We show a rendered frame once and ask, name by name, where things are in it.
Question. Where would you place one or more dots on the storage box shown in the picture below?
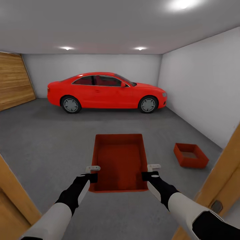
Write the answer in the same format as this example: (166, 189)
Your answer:
(199, 162)
(122, 160)

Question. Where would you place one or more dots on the car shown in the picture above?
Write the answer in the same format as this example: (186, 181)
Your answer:
(105, 90)

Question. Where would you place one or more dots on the garage door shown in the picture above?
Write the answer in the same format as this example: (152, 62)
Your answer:
(15, 86)

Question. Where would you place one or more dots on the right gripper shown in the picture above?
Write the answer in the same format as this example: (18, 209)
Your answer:
(146, 174)

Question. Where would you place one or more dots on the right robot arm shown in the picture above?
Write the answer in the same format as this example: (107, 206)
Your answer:
(199, 222)

